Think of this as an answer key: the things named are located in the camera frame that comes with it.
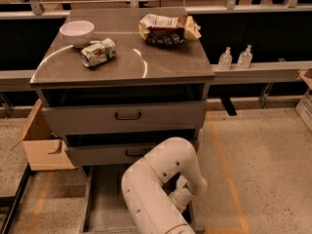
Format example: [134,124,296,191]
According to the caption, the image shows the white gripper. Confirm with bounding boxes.
[169,175,193,213]

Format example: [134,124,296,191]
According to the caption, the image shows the grey bottom drawer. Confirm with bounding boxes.
[80,165,197,234]

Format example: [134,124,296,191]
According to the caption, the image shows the grey drawer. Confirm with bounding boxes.
[80,165,197,234]
[65,142,156,167]
[42,100,207,136]

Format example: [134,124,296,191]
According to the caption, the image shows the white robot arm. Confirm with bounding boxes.
[121,137,208,234]

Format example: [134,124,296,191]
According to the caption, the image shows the grey top drawer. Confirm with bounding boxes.
[42,100,207,136]

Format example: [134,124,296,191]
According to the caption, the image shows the grey middle drawer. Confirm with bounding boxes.
[65,142,156,167]

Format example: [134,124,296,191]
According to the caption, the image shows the grey drawer cabinet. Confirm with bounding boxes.
[29,7,215,168]

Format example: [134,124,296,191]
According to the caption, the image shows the open cardboard box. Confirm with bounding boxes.
[13,99,74,171]

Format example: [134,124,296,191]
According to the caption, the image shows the open chip bag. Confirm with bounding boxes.
[138,14,201,47]

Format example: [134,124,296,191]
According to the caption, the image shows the left clear sanitizer bottle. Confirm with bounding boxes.
[217,47,232,70]

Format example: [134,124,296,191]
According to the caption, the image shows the clear sanitizer bottle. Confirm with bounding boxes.
[217,47,232,70]
[237,45,253,68]

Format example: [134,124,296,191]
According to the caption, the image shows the white box at right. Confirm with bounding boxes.
[295,69,312,132]

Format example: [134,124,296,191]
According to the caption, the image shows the right clear sanitizer bottle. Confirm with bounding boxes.
[237,45,253,68]

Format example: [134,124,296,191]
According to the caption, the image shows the white bowl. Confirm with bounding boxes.
[59,20,95,47]

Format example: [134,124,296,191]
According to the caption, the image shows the black floor frame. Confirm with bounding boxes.
[0,164,32,234]

